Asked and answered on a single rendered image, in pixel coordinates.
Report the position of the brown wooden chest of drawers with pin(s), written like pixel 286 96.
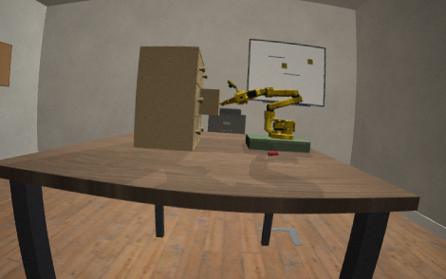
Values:
pixel 165 97

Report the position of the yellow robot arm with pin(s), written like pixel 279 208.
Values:
pixel 284 126

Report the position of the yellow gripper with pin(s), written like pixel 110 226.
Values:
pixel 239 97

